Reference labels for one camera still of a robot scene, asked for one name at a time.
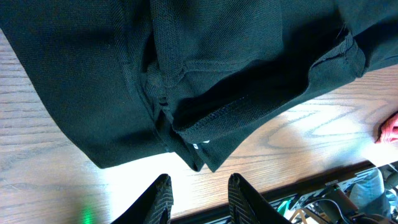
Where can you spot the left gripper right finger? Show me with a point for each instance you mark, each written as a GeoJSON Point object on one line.
{"type": "Point", "coordinates": [248, 206]}

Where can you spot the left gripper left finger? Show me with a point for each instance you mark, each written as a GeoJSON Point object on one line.
{"type": "Point", "coordinates": [153, 206]}

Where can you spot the black t-shirt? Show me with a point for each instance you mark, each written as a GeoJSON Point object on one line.
{"type": "Point", "coordinates": [125, 80]}

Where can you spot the red t-shirt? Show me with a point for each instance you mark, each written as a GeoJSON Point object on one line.
{"type": "Point", "coordinates": [388, 130]}

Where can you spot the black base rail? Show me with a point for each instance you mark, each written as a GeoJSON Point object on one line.
{"type": "Point", "coordinates": [323, 198]}

